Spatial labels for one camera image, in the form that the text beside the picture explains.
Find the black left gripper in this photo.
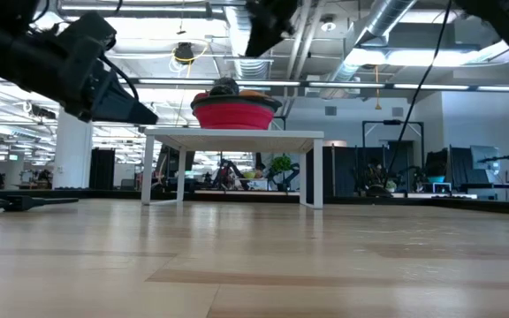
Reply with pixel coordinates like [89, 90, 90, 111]
[53, 46, 159, 126]

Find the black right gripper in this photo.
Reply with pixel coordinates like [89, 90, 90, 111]
[243, 0, 303, 58]

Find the yellow orange round fruit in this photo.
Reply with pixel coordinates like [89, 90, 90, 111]
[238, 89, 274, 99]

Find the dark fruit with green stem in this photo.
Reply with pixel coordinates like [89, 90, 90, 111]
[209, 77, 240, 97]

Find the red collapsible bowl grey rim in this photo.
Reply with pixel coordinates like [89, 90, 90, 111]
[190, 95, 284, 131]

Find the black cabinet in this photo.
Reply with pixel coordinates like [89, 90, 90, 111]
[88, 148, 117, 191]

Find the white perforated shelf riser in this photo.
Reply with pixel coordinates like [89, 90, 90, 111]
[141, 127, 325, 210]

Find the green background plant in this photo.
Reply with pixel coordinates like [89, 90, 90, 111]
[270, 154, 293, 174]

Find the yellow hanging pendant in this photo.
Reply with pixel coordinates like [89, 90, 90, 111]
[372, 65, 384, 111]

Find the black bar tool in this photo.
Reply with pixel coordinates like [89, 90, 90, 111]
[0, 195, 80, 213]

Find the grey monitor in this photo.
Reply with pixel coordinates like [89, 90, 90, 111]
[470, 145, 502, 172]

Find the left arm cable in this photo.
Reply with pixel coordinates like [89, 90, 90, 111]
[98, 53, 141, 102]

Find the black ceiling cord reel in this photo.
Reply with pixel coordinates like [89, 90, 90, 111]
[172, 41, 197, 66]

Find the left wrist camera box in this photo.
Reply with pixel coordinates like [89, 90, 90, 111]
[57, 11, 118, 61]

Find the black stand frame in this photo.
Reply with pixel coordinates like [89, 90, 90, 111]
[361, 119, 426, 195]

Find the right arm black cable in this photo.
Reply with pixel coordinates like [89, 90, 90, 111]
[384, 0, 454, 178]

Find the black aluminium table frame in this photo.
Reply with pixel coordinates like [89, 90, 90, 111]
[0, 188, 509, 217]

